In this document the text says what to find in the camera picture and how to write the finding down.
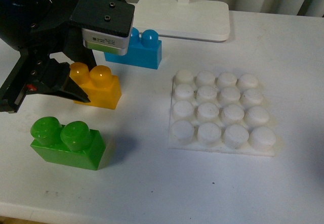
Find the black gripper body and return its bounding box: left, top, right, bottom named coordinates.
left=0, top=0, right=86, bottom=113

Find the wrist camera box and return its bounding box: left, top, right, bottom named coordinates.
left=69, top=0, right=135, bottom=56

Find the yellow two-stud block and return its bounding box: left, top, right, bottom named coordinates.
left=70, top=62, right=122, bottom=110

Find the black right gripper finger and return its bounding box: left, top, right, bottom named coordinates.
left=62, top=27, right=97, bottom=69

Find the green two-stud block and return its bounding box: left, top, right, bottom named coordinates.
left=30, top=117, right=106, bottom=170

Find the blue three-stud block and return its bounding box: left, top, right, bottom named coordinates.
left=104, top=27, right=162, bottom=69

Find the white studded base plate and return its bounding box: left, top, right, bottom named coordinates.
left=168, top=70, right=276, bottom=157

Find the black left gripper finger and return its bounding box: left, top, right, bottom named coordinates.
left=40, top=59, right=90, bottom=103

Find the white desk lamp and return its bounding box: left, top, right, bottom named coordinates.
left=133, top=0, right=230, bottom=42

